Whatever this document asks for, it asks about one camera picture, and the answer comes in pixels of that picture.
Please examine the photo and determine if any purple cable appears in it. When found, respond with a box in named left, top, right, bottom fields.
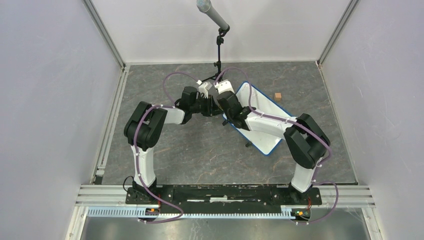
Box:
left=133, top=71, right=202, bottom=225
left=213, top=66, right=339, bottom=226

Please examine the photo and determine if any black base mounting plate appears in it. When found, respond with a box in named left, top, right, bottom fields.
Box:
left=125, top=184, right=323, bottom=215

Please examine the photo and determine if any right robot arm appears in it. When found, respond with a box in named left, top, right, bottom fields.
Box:
left=217, top=88, right=332, bottom=204

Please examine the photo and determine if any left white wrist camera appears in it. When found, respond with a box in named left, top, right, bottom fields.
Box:
left=196, top=80, right=213, bottom=99

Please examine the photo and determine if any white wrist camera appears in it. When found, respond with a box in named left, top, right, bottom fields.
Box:
left=196, top=80, right=213, bottom=99
left=213, top=79, right=235, bottom=95

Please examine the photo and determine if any blue framed whiteboard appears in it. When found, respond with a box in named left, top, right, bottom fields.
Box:
left=231, top=81, right=296, bottom=156

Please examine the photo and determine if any grey microphone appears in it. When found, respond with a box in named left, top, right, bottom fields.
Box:
left=196, top=0, right=230, bottom=31

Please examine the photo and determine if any aluminium frame rail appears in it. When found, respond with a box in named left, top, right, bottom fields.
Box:
left=65, top=184, right=383, bottom=240

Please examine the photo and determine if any black microphone tripod stand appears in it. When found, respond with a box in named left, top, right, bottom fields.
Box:
left=201, top=26, right=230, bottom=83

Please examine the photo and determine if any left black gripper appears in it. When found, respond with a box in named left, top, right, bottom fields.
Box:
left=190, top=94, right=224, bottom=117

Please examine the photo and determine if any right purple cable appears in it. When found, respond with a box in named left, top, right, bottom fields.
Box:
left=213, top=66, right=339, bottom=226

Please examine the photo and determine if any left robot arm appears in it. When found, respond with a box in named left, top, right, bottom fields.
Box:
left=124, top=86, right=223, bottom=204

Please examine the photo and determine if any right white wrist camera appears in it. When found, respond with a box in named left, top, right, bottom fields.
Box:
left=213, top=79, right=235, bottom=95

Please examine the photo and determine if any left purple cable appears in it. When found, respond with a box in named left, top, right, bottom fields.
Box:
left=133, top=71, right=202, bottom=225

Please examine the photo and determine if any small wooden cube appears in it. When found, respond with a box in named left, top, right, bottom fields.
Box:
left=273, top=92, right=282, bottom=102

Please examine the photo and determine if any slotted cable duct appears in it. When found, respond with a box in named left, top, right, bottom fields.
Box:
left=87, top=206, right=296, bottom=221

